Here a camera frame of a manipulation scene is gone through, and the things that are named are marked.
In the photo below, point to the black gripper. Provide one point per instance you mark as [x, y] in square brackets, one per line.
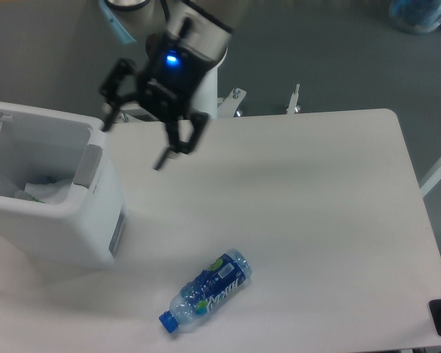
[169, 81]

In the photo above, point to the clear plastic bag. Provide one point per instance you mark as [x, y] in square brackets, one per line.
[50, 193]

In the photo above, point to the blue labelled plastic bottle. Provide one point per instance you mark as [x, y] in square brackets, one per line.
[201, 296]

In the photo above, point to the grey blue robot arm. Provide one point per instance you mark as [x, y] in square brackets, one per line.
[193, 41]

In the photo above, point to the white plastic trash can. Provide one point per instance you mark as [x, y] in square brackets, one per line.
[83, 230]

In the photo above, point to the blue plastic bag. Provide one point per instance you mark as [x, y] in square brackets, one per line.
[415, 17]

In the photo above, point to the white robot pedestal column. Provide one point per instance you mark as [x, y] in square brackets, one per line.
[205, 98]

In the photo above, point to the white metal base frame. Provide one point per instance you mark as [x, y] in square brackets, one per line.
[227, 107]

